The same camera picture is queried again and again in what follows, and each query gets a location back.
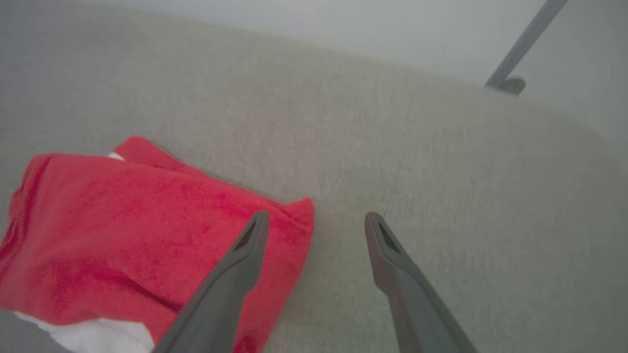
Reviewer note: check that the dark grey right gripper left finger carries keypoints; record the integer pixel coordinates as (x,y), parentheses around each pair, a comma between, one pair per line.
(221,304)

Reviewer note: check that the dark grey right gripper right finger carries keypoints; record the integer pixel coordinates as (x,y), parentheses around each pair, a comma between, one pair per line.
(417,304)

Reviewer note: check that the red basketball jersey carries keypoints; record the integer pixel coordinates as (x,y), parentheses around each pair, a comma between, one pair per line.
(122,220)

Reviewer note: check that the grey fabric sofa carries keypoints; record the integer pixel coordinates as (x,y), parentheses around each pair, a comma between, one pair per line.
(441,171)

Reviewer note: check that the white partition panel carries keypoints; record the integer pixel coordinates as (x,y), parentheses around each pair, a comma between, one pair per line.
(588,59)

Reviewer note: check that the grey metal frame bar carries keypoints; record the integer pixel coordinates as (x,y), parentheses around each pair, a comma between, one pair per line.
(525,41)

